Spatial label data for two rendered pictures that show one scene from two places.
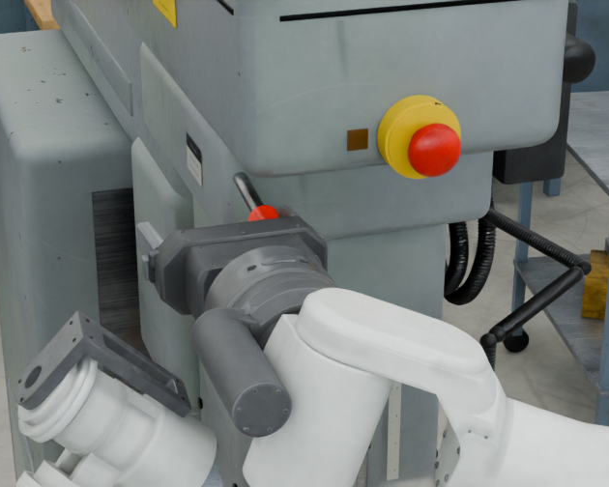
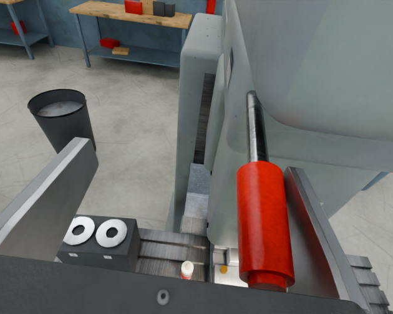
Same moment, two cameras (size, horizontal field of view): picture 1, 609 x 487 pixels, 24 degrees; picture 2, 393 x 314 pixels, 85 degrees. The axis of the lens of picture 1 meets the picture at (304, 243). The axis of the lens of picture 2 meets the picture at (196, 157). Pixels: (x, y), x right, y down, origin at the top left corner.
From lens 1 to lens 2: 94 cm
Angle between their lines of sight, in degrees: 25
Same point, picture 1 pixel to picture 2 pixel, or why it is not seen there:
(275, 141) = (363, 58)
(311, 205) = (309, 136)
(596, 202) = not seen: hidden behind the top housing
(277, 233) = not seen: outside the picture
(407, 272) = (344, 183)
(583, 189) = not seen: hidden behind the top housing
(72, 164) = (199, 60)
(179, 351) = (209, 150)
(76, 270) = (194, 99)
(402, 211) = (383, 160)
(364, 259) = (320, 170)
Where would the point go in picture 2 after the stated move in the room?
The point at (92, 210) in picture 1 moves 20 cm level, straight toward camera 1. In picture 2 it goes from (203, 80) to (186, 113)
